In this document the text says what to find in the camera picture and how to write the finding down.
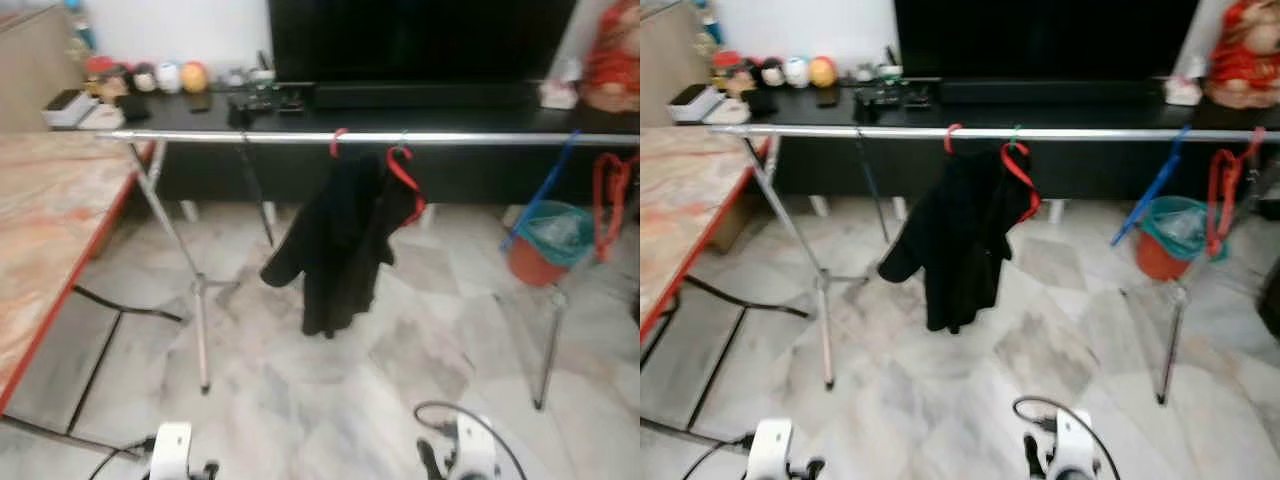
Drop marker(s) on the red plastic hanger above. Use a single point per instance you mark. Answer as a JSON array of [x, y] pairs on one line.
[[402, 178], [950, 140], [1020, 175], [337, 145]]

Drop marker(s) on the blue plastic hanger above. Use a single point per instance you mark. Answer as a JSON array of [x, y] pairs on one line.
[[540, 190], [1150, 188]]

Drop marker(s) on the black T-shirt green logo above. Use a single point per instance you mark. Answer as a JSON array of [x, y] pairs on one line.
[[335, 250], [960, 250]]

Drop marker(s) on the red bin teal bag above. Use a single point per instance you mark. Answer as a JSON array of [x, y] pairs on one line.
[[550, 240], [1175, 235]]

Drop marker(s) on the dark grey sofa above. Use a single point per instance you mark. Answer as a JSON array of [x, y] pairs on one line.
[[1270, 300]]

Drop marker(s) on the silver metal clothes rack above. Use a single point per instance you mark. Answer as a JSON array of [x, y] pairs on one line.
[[300, 137], [1000, 133]]

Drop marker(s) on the flat white box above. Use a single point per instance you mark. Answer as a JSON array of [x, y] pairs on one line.
[[727, 112], [103, 117]]

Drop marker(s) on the black soundbar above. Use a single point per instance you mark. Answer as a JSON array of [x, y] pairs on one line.
[[430, 95], [1050, 92]]

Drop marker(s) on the white box black lid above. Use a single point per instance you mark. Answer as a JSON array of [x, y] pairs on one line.
[[68, 105], [692, 100]]

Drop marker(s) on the white pink tissue box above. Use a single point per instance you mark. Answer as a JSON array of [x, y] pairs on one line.
[[1182, 92], [558, 95]]

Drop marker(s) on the orange round figurine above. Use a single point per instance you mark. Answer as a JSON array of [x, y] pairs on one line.
[[194, 77], [822, 72]]

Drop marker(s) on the white round figurine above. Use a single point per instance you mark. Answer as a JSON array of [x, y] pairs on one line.
[[168, 77], [796, 72]]

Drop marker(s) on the black round figurine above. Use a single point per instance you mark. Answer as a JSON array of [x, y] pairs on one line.
[[143, 77], [771, 72]]

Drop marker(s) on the red-capped figurine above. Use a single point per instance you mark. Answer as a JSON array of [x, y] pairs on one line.
[[103, 78], [732, 73]]

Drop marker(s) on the black television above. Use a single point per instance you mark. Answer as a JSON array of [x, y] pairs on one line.
[[420, 40], [1040, 40]]

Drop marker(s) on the light wooden cabinet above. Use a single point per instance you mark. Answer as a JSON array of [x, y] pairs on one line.
[[672, 65], [35, 70]]

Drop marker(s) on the red-robed fortune doll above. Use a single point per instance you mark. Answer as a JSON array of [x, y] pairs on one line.
[[1245, 55], [612, 60]]

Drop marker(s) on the gold blue trophy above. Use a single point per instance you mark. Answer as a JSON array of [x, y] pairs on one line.
[[708, 20], [80, 25]]

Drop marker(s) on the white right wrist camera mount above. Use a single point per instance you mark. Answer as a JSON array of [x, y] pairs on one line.
[[478, 450], [1073, 445]]

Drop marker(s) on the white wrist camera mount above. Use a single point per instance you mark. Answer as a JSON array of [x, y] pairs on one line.
[[1073, 445], [478, 450], [170, 450], [770, 448]]

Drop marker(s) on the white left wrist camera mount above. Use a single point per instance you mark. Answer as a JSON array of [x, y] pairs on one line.
[[170, 450], [770, 448]]

